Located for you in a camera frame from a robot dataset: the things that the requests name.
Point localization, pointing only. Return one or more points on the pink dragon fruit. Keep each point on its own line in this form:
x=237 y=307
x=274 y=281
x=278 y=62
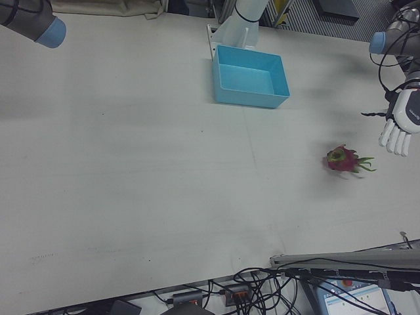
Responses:
x=341 y=159

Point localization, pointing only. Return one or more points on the black hub with orange ports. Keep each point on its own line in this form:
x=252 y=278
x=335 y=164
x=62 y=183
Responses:
x=237 y=294

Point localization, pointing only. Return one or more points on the grey usb hub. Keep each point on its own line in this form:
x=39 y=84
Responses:
x=188 y=298

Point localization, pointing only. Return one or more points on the aluminium angle bracket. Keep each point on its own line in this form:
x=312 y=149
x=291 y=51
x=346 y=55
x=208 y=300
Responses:
x=210 y=39

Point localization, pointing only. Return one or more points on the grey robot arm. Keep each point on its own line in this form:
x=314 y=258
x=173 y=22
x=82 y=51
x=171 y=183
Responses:
x=401 y=36
x=23 y=16

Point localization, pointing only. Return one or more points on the black flat box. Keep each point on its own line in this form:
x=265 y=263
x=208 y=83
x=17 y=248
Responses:
x=126 y=307

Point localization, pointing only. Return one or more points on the dark flat panel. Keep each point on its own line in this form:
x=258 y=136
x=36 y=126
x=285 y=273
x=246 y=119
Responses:
x=339 y=10

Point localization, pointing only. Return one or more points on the beige cloth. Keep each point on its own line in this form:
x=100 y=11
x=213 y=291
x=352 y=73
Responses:
x=108 y=8

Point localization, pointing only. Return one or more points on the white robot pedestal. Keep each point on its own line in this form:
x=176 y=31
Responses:
x=243 y=23

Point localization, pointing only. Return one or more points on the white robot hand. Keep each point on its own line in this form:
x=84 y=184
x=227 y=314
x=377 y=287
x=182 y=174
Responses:
x=407 y=108

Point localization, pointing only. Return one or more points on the robot teach pendant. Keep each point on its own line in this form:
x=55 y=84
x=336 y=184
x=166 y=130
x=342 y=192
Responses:
x=351 y=297

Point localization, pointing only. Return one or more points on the aluminium frame profile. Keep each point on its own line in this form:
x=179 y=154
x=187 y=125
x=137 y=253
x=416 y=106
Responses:
x=344 y=257

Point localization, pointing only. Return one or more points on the light blue plastic bin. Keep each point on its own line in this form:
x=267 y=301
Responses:
x=249 y=77

